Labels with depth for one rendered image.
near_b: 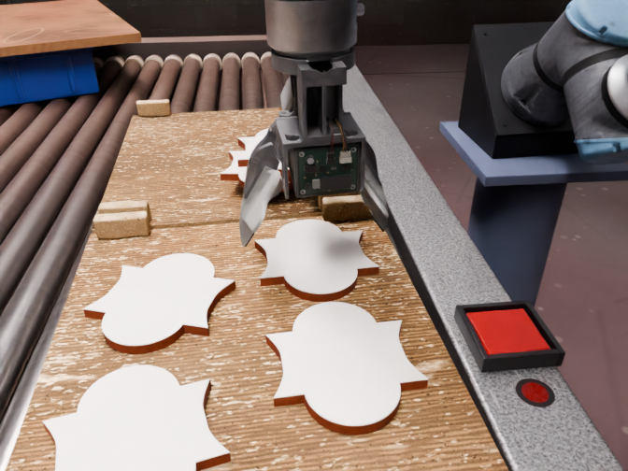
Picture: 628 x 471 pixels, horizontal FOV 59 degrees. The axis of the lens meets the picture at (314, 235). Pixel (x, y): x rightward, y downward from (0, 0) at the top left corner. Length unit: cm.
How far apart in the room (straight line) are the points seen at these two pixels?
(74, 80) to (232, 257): 74
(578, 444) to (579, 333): 163
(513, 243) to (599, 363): 94
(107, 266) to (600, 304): 192
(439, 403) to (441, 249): 26
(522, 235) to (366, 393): 75
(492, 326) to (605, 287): 185
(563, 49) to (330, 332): 62
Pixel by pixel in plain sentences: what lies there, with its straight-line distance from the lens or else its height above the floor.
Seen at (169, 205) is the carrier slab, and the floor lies 94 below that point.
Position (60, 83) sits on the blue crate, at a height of 95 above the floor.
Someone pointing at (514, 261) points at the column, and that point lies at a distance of 118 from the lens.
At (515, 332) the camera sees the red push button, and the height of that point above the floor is 93.
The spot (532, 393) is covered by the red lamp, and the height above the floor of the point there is 92.
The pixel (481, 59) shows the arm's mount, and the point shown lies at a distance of 110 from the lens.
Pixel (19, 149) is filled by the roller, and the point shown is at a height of 92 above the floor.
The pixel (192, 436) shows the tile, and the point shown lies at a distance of 43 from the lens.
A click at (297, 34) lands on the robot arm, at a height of 119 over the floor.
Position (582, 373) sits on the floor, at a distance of 197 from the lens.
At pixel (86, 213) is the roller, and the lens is 81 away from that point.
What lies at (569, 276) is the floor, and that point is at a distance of 240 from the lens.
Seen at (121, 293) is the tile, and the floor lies 95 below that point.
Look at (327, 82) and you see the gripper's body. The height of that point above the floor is 115.
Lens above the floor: 128
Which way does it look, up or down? 32 degrees down
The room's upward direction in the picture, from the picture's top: straight up
